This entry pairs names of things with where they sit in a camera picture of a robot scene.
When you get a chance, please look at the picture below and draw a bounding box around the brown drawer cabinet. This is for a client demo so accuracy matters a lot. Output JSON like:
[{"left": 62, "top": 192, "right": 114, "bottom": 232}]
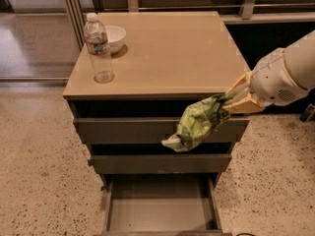
[{"left": 62, "top": 11, "right": 264, "bottom": 236}]

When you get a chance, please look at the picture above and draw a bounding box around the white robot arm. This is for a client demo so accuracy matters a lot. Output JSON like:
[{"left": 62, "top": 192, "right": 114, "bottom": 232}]
[{"left": 223, "top": 30, "right": 315, "bottom": 114}]

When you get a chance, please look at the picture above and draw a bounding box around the top drawer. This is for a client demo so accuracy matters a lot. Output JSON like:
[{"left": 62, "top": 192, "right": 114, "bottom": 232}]
[{"left": 74, "top": 117, "right": 249, "bottom": 145}]

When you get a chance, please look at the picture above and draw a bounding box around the metal window frame rail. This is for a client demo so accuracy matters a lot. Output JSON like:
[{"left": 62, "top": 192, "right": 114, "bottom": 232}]
[{"left": 64, "top": 0, "right": 315, "bottom": 48}]

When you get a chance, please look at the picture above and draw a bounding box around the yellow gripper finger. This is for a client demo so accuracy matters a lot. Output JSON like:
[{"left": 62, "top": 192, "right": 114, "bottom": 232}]
[
  {"left": 223, "top": 93, "right": 265, "bottom": 114},
  {"left": 226, "top": 72, "right": 252, "bottom": 103}
]

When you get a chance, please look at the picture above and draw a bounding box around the open bottom drawer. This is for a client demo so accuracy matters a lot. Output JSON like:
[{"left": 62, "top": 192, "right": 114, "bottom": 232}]
[{"left": 99, "top": 174, "right": 232, "bottom": 236}]

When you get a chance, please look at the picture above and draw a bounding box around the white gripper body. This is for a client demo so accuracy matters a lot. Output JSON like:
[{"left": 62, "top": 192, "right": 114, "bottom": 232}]
[{"left": 250, "top": 47, "right": 309, "bottom": 106}]

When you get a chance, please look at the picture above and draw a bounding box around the black object on floor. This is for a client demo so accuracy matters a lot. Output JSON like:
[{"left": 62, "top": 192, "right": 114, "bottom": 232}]
[{"left": 299, "top": 104, "right": 315, "bottom": 122}]

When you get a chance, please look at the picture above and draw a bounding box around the clear plastic water bottle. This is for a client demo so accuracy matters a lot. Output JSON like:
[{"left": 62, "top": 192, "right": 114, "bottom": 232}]
[{"left": 84, "top": 13, "right": 114, "bottom": 84}]

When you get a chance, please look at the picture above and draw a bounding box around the white bowl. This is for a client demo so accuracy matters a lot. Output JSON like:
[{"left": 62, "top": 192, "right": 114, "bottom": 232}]
[{"left": 105, "top": 26, "right": 126, "bottom": 54}]

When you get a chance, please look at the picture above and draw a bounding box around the green jalapeno chip bag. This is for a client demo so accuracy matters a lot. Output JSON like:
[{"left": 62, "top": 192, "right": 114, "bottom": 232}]
[{"left": 161, "top": 93, "right": 230, "bottom": 152}]

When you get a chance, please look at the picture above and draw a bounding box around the middle drawer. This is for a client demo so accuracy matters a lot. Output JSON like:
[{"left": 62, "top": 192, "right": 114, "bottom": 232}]
[{"left": 89, "top": 154, "right": 231, "bottom": 174}]

